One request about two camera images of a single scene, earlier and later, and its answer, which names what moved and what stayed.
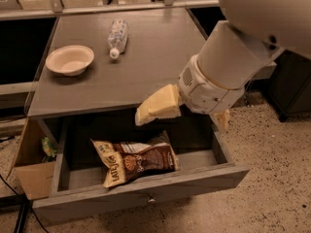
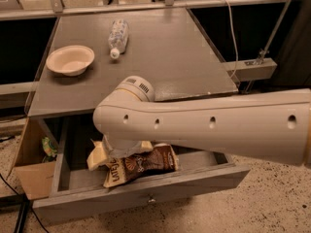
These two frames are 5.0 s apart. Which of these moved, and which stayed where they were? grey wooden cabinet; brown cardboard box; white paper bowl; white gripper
Moved: white gripper
Stayed: brown cardboard box; grey wooden cabinet; white paper bowl
